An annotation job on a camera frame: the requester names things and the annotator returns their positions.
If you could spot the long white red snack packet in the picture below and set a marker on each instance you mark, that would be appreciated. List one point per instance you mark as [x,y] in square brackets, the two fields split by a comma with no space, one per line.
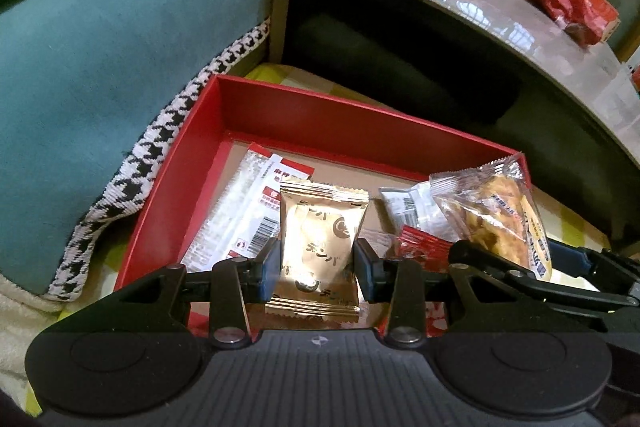
[235,207]

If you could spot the white fluffy blanket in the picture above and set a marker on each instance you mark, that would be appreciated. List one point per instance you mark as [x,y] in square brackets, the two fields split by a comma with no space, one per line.
[20,332]

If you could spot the dark snack packet red label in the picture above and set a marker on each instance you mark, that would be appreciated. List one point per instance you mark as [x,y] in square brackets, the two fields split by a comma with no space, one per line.
[420,241]

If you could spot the large red snack bag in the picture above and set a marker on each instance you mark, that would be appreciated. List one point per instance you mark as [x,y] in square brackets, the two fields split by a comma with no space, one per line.
[575,2]

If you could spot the pastry in clear wrapper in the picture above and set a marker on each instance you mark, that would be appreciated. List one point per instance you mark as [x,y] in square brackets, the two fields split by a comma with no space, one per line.
[405,204]

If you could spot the teal cushion with houndstooth trim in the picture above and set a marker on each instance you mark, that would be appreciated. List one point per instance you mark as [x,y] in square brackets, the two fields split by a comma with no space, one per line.
[125,32]

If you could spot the red cardboard box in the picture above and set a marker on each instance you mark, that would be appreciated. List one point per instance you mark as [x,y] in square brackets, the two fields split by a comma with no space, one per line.
[325,122]

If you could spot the gold snack packet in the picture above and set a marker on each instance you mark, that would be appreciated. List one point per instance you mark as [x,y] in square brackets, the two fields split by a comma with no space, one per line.
[315,232]

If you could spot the crispy snack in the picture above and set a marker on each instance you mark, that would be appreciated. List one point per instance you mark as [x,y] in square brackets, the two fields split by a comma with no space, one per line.
[490,207]

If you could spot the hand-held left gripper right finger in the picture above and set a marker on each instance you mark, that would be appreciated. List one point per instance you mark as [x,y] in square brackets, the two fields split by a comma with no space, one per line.
[366,272]

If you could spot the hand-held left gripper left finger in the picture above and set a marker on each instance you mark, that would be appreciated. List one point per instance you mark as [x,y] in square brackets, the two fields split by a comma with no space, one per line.
[269,272]

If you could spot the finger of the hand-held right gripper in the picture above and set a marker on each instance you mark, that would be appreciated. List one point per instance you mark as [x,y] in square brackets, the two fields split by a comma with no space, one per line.
[480,257]
[567,257]

